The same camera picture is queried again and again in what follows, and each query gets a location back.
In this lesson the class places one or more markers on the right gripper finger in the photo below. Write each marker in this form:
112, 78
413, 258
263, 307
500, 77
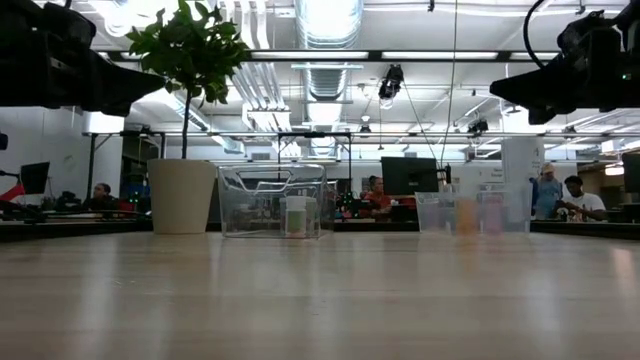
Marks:
535, 87

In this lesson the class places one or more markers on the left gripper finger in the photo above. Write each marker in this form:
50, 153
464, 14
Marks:
107, 110
125, 82

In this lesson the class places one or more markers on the yellow medicine bottle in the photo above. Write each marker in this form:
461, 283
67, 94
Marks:
467, 217

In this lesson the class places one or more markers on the green medicine bottle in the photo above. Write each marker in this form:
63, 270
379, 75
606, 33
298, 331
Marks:
296, 222

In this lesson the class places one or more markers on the black monitor on arm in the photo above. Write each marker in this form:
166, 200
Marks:
410, 175

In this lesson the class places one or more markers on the frosted clear bin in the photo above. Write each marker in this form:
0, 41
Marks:
515, 215

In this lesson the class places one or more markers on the green leafy plant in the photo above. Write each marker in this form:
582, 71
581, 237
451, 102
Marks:
190, 50

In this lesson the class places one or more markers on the person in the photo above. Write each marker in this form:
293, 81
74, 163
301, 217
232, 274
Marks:
101, 200
582, 202
378, 200
547, 195

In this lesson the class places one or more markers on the black monitor at edge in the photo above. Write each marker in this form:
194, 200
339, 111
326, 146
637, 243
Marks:
632, 172

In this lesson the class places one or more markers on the small tilted black monitor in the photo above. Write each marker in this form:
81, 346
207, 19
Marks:
34, 177

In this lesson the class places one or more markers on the beige plant pot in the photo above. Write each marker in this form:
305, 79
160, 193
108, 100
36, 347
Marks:
181, 200

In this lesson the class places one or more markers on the overhead light bar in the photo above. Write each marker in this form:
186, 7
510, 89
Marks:
350, 55

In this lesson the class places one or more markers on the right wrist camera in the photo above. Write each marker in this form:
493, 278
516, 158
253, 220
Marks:
585, 32

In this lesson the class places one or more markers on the black table rail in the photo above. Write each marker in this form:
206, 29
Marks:
75, 229

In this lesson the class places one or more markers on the black overhead camera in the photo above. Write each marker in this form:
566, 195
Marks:
391, 82

